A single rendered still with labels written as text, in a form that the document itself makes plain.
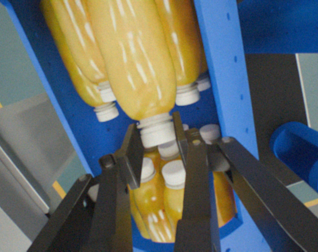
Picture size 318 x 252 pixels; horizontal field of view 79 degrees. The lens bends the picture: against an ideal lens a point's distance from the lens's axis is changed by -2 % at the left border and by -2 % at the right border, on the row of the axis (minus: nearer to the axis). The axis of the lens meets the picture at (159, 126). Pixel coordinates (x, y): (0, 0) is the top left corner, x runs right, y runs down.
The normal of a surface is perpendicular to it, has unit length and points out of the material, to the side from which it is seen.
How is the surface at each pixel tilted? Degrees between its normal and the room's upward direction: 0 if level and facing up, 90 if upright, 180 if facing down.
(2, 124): 90
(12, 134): 90
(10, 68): 0
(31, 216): 90
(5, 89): 0
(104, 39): 43
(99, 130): 68
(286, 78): 0
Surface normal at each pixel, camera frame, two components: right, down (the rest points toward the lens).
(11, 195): 0.91, -0.38
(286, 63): 0.00, 0.35
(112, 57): -0.58, 0.17
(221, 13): 0.65, 0.12
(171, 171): -0.29, -0.90
